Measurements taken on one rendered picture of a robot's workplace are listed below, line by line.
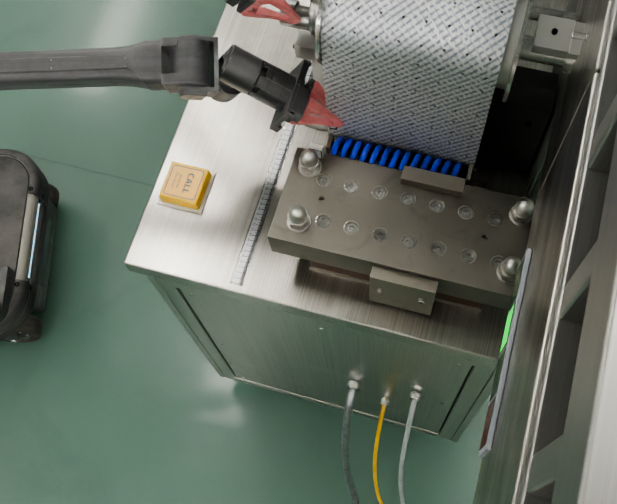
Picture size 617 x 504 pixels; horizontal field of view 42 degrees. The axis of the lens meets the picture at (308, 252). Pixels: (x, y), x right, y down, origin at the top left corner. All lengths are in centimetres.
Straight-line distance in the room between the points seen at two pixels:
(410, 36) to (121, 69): 41
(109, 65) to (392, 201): 46
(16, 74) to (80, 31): 163
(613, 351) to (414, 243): 71
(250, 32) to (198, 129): 23
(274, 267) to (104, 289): 112
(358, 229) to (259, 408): 107
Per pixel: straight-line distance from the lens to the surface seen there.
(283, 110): 120
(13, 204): 231
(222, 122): 147
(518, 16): 107
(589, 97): 86
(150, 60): 118
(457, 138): 121
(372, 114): 121
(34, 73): 123
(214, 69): 119
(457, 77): 108
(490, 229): 122
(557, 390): 72
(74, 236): 248
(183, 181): 140
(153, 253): 138
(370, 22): 107
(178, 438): 222
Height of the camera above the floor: 214
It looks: 68 degrees down
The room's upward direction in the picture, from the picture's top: 10 degrees counter-clockwise
